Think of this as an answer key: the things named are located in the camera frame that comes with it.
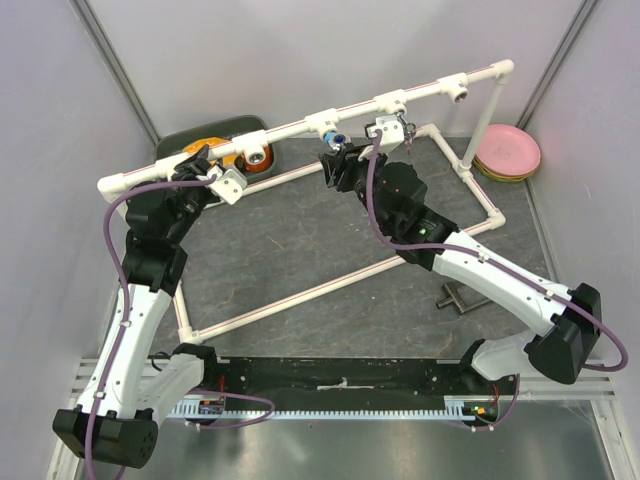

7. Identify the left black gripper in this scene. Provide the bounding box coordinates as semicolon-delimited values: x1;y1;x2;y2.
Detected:
163;145;215;243

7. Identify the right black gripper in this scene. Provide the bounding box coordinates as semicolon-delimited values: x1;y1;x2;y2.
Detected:
323;140;395;232

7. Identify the blue plastic faucet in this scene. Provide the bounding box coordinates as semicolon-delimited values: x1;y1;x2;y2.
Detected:
322;130;348;152

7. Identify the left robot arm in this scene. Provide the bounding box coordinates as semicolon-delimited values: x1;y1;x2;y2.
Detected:
52;146;246;479

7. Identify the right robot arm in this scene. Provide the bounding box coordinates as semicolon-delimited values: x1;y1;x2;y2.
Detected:
319;143;601;394

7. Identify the orange dotted plate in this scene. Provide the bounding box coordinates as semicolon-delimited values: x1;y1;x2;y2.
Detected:
181;136;237;164

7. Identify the dark green plastic tray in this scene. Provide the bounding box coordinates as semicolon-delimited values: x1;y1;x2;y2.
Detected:
155;115;278;184

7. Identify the orange red cup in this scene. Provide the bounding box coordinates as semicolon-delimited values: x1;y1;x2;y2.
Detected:
243;146;273;173

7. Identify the chrome metal faucet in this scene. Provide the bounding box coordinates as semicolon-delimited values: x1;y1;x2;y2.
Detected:
395;110;416;154

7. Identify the dark grey stone mat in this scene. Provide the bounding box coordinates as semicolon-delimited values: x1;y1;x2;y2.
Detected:
181;138;554;359

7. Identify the yellow green plate stack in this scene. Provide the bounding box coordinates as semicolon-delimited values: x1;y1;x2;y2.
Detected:
473;149;541;183

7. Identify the pink plate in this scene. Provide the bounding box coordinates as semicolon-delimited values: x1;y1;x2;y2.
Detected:
475;124;541;178

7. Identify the dark metal faucet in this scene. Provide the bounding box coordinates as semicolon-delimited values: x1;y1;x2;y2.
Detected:
436;281;491;315

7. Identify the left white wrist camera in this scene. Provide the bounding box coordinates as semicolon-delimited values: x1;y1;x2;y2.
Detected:
208;165;248;205

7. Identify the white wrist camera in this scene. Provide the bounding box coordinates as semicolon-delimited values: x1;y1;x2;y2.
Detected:
365;114;405;154
208;165;248;205

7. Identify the white PVC pipe frame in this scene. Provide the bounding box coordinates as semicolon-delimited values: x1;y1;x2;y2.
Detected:
96;58;515;344

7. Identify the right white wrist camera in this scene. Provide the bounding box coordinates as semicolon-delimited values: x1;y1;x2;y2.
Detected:
365;114;405;154

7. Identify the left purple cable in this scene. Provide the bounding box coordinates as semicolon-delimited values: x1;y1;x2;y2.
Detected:
82;174;276;480

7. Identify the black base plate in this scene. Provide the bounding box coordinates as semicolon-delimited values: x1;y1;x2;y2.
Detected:
209;355;476;414

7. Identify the grey slotted cable duct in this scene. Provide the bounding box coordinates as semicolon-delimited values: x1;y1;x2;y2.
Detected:
167;396;499;422

